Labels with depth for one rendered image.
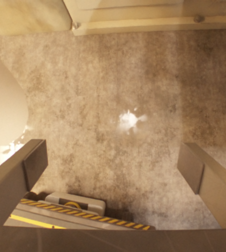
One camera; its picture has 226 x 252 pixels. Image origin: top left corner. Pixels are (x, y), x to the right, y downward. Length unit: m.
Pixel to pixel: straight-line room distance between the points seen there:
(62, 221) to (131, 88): 0.67
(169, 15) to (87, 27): 0.43
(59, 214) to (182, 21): 1.04
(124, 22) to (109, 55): 0.19
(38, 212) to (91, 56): 0.79
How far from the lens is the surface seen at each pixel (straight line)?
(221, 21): 1.15
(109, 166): 0.90
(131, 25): 1.05
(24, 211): 0.71
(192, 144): 0.17
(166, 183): 0.92
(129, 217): 0.82
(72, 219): 0.64
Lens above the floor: 0.89
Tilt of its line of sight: 81 degrees down
